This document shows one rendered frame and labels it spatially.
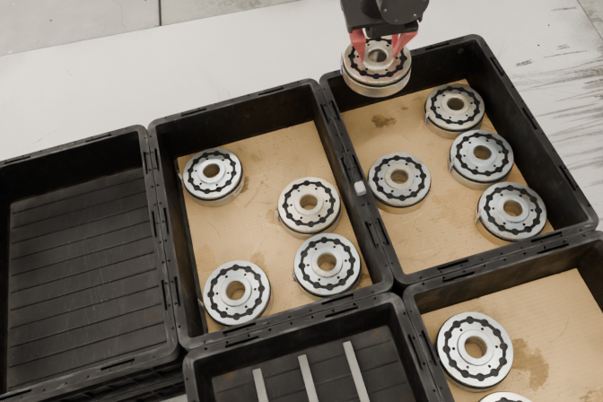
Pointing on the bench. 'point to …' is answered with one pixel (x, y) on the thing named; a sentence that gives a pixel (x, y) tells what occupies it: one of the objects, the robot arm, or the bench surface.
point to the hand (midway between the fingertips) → (377, 53)
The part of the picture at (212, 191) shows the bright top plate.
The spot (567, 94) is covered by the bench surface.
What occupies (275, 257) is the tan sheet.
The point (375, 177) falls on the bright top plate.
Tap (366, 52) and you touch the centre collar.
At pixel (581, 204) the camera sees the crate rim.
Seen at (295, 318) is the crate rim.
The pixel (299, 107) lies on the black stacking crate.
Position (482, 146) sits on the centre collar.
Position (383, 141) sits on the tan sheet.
